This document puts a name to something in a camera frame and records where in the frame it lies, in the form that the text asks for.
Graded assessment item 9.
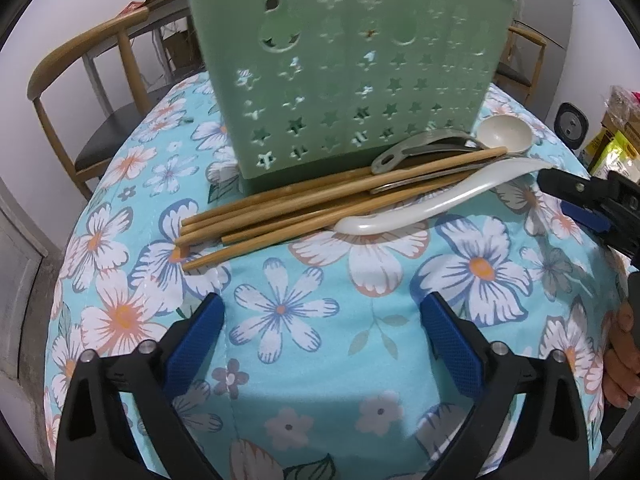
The wooden chair black seat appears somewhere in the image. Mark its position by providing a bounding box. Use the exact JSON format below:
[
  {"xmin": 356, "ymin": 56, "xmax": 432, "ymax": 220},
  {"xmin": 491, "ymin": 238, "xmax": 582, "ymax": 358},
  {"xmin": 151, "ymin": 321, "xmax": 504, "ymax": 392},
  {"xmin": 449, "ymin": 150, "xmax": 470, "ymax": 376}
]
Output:
[
  {"xmin": 495, "ymin": 22, "xmax": 548, "ymax": 103},
  {"xmin": 27, "ymin": 0, "xmax": 201, "ymax": 196}
]

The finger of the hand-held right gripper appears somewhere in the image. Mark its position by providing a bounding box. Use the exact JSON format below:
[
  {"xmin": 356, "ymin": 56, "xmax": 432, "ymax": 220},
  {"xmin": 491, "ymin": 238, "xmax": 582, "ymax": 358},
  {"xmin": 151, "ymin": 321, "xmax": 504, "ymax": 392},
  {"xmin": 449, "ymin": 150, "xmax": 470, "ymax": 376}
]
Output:
[
  {"xmin": 559, "ymin": 200, "xmax": 626, "ymax": 248},
  {"xmin": 537, "ymin": 166, "xmax": 613, "ymax": 206}
]

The grey refrigerator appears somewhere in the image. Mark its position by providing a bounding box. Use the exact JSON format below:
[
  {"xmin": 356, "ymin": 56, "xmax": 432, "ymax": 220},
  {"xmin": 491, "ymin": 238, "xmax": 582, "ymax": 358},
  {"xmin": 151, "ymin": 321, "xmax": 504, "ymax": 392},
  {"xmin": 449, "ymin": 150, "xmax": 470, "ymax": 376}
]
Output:
[{"xmin": 515, "ymin": 0, "xmax": 573, "ymax": 51}]

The clear plastic bag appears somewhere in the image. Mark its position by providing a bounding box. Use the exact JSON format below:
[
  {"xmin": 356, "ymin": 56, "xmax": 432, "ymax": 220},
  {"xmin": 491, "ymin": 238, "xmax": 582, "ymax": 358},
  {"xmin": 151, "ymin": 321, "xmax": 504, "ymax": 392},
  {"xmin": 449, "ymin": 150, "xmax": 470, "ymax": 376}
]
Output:
[{"xmin": 605, "ymin": 85, "xmax": 640, "ymax": 116}]

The person's right hand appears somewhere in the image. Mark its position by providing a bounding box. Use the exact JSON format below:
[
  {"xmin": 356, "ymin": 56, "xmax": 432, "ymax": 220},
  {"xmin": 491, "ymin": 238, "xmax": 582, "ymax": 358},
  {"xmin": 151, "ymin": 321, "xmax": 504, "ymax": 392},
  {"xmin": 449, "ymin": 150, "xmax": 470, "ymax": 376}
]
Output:
[{"xmin": 602, "ymin": 305, "xmax": 640, "ymax": 411}]

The long white table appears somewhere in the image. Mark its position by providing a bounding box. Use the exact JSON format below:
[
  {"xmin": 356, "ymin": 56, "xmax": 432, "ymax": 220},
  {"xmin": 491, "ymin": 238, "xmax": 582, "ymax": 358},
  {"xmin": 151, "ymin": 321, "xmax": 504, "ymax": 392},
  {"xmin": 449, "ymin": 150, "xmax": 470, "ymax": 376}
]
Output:
[{"xmin": 82, "ymin": 0, "xmax": 201, "ymax": 111}]

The bundle of wooden chopsticks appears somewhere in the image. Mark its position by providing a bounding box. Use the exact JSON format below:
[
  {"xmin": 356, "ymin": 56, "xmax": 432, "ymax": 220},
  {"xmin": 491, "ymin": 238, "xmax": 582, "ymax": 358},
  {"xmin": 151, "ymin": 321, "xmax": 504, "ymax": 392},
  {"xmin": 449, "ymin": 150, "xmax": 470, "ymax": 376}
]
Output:
[{"xmin": 175, "ymin": 146, "xmax": 508, "ymax": 272}]

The white door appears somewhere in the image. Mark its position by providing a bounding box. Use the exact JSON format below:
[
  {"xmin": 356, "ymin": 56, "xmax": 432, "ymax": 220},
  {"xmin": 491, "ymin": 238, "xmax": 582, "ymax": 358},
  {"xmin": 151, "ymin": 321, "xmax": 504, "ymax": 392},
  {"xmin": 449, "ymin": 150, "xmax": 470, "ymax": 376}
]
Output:
[{"xmin": 0, "ymin": 180, "xmax": 51, "ymax": 411}]

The blue floral blanket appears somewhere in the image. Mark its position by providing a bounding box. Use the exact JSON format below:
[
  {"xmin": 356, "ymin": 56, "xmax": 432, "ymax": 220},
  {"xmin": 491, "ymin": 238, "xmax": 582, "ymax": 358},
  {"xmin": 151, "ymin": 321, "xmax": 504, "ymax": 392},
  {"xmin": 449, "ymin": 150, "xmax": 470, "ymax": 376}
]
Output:
[{"xmin": 42, "ymin": 67, "xmax": 626, "ymax": 480}]

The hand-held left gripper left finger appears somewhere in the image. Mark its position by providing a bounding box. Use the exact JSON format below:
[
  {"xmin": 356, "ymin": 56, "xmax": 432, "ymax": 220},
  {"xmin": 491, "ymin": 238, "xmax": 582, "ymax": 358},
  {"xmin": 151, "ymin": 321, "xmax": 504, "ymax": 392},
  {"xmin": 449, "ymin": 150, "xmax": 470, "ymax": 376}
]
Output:
[{"xmin": 55, "ymin": 292, "xmax": 227, "ymax": 480}]

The beige round spoon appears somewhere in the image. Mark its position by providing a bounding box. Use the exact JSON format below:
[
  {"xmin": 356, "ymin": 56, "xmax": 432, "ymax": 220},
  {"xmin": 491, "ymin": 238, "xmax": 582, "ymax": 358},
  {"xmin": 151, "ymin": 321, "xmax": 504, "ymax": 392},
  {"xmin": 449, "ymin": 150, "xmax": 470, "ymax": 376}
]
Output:
[{"xmin": 474, "ymin": 114, "xmax": 534, "ymax": 156}]

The white ceramic spoon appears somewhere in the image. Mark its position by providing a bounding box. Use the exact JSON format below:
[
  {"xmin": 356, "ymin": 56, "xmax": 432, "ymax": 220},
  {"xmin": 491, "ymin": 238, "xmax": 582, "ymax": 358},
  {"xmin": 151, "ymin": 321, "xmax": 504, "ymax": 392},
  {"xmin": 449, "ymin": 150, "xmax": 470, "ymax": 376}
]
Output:
[{"xmin": 334, "ymin": 156, "xmax": 555, "ymax": 235}]

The green plastic utensil holder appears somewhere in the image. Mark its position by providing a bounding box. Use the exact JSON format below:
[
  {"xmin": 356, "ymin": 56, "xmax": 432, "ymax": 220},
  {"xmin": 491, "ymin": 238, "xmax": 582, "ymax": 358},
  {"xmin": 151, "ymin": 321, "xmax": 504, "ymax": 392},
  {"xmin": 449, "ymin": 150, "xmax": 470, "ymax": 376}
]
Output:
[{"xmin": 179, "ymin": 0, "xmax": 517, "ymax": 196}]

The black round appliance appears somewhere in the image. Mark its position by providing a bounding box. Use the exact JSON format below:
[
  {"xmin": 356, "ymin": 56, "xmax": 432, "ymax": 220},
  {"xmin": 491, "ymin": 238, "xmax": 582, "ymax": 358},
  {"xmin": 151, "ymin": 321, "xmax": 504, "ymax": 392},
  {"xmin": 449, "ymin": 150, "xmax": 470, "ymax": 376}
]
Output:
[{"xmin": 554, "ymin": 101, "xmax": 588, "ymax": 150}]

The small cardboard box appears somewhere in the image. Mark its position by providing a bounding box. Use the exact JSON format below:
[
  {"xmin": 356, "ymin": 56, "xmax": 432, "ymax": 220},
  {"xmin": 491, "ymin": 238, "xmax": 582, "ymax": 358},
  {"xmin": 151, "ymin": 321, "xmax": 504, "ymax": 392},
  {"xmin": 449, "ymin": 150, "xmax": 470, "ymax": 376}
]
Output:
[{"xmin": 162, "ymin": 27, "xmax": 198, "ymax": 66}]

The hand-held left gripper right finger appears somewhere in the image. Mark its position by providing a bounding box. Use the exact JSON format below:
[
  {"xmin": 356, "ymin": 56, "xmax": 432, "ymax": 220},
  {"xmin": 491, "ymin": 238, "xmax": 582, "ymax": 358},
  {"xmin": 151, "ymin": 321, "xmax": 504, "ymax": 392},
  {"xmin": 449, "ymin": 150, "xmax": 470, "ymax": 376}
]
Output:
[{"xmin": 421, "ymin": 291, "xmax": 591, "ymax": 480}]

